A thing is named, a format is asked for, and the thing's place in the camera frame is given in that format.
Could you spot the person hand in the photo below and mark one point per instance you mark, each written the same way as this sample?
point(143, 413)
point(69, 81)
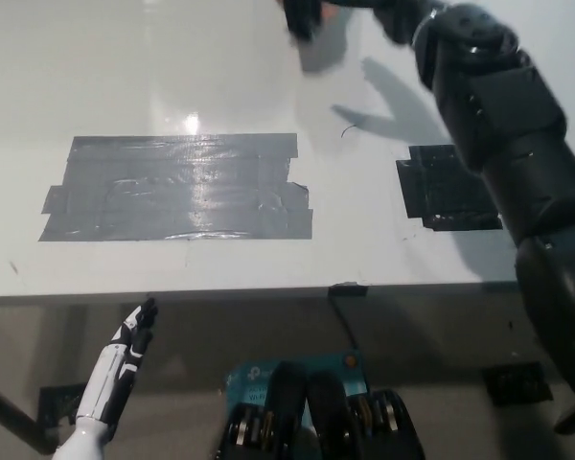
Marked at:
point(328, 13)

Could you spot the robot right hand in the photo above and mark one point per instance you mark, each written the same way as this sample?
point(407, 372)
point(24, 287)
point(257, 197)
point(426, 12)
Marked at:
point(397, 19)

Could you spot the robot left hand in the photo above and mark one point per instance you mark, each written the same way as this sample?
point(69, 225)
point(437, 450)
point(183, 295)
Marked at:
point(108, 378)

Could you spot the black desk leg bar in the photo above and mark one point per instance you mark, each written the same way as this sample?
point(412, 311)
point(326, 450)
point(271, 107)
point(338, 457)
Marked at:
point(19, 419)

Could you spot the black tape patch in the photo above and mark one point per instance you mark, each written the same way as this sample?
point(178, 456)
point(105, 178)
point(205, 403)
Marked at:
point(436, 191)

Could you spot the grey tape patch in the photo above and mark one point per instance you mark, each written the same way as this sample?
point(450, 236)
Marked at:
point(172, 191)

